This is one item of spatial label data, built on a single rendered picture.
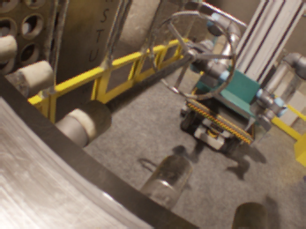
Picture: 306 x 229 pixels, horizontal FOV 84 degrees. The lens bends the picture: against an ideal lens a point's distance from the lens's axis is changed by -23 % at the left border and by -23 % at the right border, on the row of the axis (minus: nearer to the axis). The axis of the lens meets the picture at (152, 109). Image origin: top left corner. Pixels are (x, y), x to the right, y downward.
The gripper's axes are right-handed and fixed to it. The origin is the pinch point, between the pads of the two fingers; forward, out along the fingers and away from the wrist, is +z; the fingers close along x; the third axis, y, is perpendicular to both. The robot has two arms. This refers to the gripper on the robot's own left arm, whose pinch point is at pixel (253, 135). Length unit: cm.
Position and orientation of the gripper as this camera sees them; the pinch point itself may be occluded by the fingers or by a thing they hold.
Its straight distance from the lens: 148.7
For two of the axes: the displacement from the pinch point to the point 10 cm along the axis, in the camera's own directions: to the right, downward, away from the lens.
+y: -2.9, 0.6, -9.5
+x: 7.4, 6.5, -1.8
